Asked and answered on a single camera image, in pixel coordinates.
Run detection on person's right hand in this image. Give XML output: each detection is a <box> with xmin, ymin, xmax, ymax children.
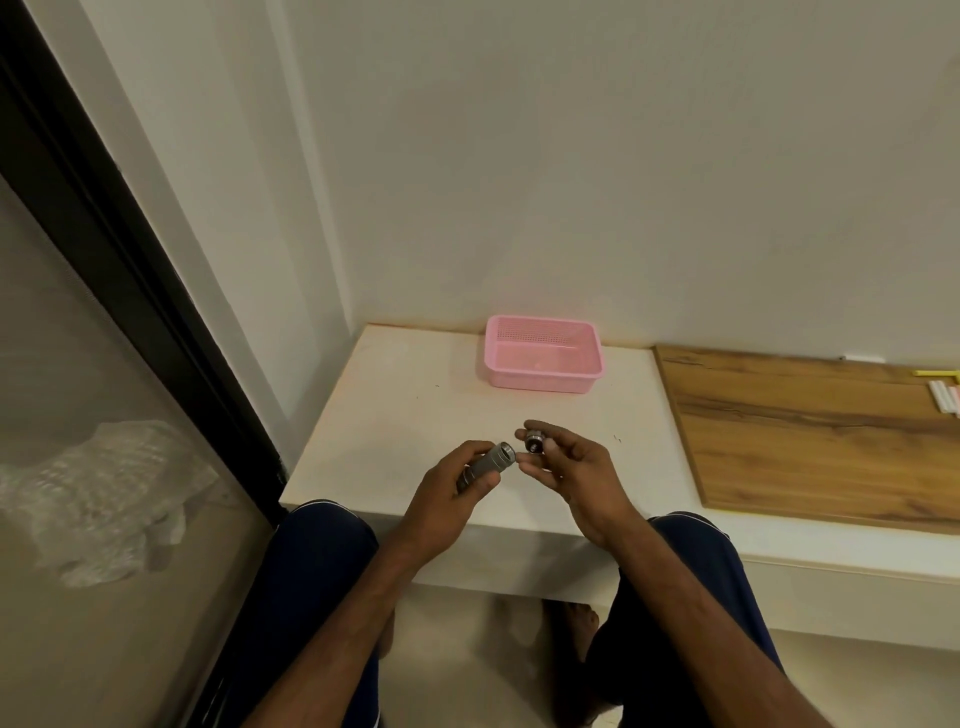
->
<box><xmin>514</xmin><ymin>419</ymin><xmax>646</xmax><ymax>553</ymax></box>

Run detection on person's left hand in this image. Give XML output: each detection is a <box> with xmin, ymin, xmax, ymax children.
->
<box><xmin>401</xmin><ymin>440</ymin><xmax>519</xmax><ymax>564</ymax></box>

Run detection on grey flashlight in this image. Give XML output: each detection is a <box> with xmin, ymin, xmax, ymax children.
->
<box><xmin>455</xmin><ymin>442</ymin><xmax>517</xmax><ymax>496</ymax></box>

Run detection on pink plastic basket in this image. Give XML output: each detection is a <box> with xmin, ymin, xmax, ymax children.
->
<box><xmin>483</xmin><ymin>314</ymin><xmax>606</xmax><ymax>395</ymax></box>

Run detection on person's left forearm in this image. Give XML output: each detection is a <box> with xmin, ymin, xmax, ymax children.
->
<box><xmin>239</xmin><ymin>524</ymin><xmax>451</xmax><ymax>728</ymax></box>

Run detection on person's right forearm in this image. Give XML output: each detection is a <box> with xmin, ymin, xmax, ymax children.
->
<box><xmin>599</xmin><ymin>517</ymin><xmax>834</xmax><ymax>728</ymax></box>

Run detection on person's left leg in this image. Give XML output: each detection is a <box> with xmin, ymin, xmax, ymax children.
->
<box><xmin>217</xmin><ymin>500</ymin><xmax>384</xmax><ymax>728</ymax></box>

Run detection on person's right foot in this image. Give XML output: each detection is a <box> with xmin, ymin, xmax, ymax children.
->
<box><xmin>566</xmin><ymin>603</ymin><xmax>601</xmax><ymax>665</ymax></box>

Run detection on wood-grain board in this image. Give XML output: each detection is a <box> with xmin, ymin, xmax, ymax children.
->
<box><xmin>653</xmin><ymin>344</ymin><xmax>960</xmax><ymax>536</ymax></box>

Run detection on clear bubble wrap sheet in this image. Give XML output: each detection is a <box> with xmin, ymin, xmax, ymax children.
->
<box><xmin>0</xmin><ymin>419</ymin><xmax>220</xmax><ymax>590</ymax></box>

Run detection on black door frame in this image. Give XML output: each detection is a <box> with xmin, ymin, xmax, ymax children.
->
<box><xmin>0</xmin><ymin>0</ymin><xmax>290</xmax><ymax>728</ymax></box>

